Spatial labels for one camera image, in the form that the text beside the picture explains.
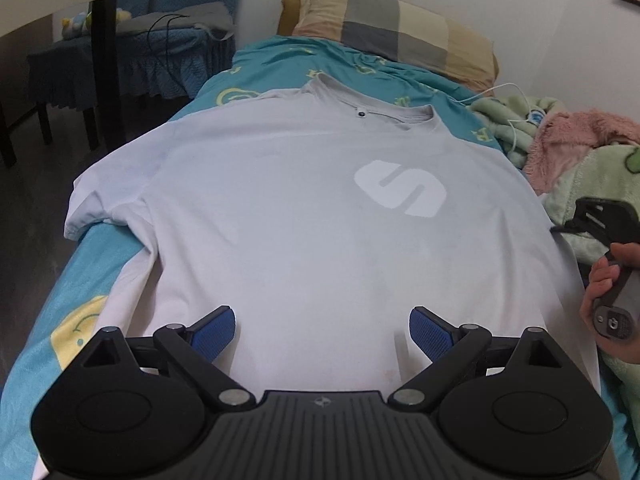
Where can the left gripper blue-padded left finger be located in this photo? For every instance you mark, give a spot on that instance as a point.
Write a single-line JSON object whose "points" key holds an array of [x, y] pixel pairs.
{"points": [[191, 352]]}

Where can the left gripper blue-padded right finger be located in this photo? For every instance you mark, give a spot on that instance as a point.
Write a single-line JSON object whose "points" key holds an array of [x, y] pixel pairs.
{"points": [[454, 352]]}

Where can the light grey t-shirt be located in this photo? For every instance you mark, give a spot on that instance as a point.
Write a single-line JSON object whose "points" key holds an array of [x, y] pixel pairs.
{"points": [[119, 411]]}

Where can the person's right hand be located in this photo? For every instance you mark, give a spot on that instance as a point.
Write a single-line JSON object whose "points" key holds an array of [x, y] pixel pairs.
{"points": [[602, 277]]}

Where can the light green fleece blanket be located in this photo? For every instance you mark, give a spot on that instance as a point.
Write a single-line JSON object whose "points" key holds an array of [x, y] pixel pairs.
{"points": [[580, 179]]}

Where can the pink fluffy blanket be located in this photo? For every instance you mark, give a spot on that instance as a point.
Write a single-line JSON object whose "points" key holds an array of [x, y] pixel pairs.
{"points": [[567, 138]]}

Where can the teal patterned bed sheet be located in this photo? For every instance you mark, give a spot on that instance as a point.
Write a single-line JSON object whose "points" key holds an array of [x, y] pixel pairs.
{"points": [[280, 67]]}

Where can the blue covered chair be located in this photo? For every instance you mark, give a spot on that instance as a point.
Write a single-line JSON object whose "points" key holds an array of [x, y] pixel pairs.
{"points": [[170, 63]]}

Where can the grey cloth on chair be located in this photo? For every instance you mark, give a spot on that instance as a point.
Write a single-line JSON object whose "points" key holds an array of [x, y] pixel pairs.
{"points": [[212, 17]]}

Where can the yellow plush toy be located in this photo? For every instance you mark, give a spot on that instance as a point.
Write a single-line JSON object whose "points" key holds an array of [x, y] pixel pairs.
{"points": [[80, 24]]}

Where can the checkered beige grey pillow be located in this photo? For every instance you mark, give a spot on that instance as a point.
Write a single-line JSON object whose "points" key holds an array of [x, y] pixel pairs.
{"points": [[398, 31]]}

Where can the white desk with black legs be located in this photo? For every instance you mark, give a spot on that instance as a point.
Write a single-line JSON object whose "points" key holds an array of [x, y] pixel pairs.
{"points": [[16, 14]]}

